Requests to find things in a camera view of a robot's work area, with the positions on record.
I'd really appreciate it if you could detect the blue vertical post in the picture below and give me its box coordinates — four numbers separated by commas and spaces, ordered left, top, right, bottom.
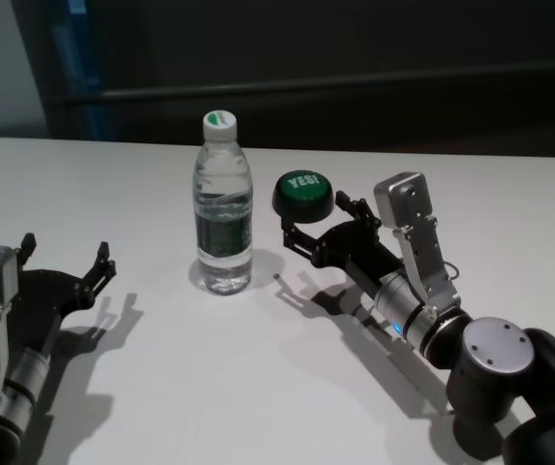
56, 0, 109, 142

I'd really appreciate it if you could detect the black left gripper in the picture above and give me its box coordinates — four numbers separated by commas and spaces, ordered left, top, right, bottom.
15, 232, 117, 353

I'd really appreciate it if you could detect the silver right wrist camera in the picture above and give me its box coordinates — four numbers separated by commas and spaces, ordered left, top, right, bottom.
373, 170, 463, 315

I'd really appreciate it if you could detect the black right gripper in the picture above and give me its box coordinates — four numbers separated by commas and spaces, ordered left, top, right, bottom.
281, 189, 405, 295

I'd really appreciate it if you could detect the clear plastic water bottle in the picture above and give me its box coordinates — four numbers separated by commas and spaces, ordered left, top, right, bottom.
193, 109, 255, 296

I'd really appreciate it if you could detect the grey horizontal rail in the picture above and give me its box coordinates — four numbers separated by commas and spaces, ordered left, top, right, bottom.
62, 69, 555, 107

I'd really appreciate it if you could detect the green YES push button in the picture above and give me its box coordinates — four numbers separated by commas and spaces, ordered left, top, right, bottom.
271, 169, 335, 226

